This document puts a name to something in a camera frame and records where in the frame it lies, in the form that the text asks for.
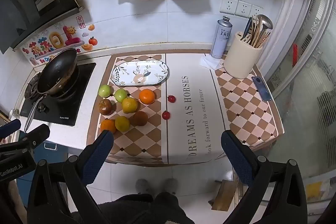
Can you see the brown round fruit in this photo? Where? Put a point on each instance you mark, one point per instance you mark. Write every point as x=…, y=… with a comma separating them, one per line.
x=139, y=118

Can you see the red-brown apple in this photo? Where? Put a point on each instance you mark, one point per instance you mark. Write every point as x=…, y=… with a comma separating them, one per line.
x=105, y=107

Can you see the oval floral plate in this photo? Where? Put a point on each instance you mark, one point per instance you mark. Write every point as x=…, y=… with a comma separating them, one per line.
x=139, y=73

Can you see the glass sliding door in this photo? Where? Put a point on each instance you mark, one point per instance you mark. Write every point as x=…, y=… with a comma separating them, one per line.
x=309, y=82

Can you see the small wooden stool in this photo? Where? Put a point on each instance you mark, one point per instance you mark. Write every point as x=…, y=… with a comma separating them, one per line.
x=223, y=195

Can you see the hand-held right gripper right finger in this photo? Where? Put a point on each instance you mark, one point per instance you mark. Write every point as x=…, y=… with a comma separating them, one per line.
x=236, y=153

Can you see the black gas stove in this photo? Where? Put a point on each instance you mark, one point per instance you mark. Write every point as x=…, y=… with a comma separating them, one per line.
x=76, y=106

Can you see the dark blue smartphone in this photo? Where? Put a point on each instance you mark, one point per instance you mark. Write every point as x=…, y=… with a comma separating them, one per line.
x=261, y=88

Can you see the white paper tissue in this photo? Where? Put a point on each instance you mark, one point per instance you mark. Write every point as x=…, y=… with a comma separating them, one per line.
x=210, y=62

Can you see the green apple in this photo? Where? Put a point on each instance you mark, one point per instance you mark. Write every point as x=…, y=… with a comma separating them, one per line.
x=104, y=90
x=120, y=95

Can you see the orange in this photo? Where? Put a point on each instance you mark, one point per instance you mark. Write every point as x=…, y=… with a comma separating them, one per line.
x=107, y=125
x=147, y=96

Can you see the metal ladle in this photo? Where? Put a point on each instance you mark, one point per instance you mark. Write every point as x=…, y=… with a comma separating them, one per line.
x=264, y=21

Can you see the black wok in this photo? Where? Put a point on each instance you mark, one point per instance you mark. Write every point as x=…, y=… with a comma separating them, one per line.
x=57, y=69

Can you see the black range hood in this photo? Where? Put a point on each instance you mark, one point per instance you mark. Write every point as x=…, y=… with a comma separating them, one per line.
x=15, y=3

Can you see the blue cabinet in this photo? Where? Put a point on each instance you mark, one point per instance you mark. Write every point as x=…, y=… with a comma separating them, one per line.
x=56, y=158

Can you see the yellow citrus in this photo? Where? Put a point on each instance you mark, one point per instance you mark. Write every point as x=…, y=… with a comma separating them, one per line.
x=122, y=123
x=129, y=105

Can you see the grey slipper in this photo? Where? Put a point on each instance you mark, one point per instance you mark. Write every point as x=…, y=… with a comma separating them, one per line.
x=141, y=185
x=171, y=185

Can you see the bundle of wooden chopsticks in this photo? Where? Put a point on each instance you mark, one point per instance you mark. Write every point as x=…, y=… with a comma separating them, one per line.
x=258, y=37

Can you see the white blue spray can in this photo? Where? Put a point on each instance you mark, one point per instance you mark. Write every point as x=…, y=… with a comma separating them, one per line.
x=221, y=40

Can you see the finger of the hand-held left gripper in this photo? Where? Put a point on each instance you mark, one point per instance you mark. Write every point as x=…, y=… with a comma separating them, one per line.
x=35, y=136
x=10, y=127

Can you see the white wall socket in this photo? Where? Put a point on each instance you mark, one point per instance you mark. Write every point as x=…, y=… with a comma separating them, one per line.
x=244, y=9
x=256, y=12
x=229, y=5

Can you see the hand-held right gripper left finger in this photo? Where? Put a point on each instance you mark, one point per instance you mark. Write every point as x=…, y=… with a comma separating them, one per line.
x=99, y=150

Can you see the person's dark trousers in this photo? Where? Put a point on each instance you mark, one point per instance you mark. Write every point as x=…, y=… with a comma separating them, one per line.
x=147, y=209

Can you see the cherry tomato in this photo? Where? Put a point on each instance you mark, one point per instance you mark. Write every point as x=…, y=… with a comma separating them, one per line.
x=166, y=115
x=171, y=98

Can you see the colourful wall sticker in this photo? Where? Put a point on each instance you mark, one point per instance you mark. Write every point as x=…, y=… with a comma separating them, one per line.
x=60, y=39

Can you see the yellow packet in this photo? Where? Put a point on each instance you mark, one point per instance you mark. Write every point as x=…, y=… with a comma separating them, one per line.
x=315, y=190

